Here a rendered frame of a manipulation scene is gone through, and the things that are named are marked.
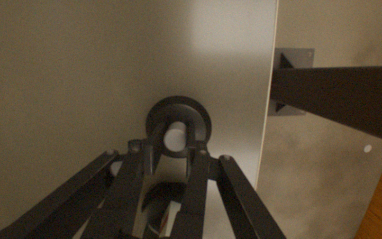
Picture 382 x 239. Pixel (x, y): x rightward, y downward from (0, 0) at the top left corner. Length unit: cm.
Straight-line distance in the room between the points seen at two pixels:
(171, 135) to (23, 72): 25
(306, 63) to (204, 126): 125
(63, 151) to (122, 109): 14
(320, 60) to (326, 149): 73
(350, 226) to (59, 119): 252
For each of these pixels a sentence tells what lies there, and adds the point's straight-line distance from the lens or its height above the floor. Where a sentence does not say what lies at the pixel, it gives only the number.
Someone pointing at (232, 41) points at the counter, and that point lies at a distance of 25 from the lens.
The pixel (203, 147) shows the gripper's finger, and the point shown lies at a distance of 16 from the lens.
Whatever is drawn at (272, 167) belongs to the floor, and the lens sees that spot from 154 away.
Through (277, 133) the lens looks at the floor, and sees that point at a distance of 142.
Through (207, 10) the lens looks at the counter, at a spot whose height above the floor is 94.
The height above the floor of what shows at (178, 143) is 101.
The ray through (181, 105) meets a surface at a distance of 20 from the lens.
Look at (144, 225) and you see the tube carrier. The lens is 25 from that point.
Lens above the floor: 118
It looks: 74 degrees down
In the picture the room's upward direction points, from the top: 178 degrees counter-clockwise
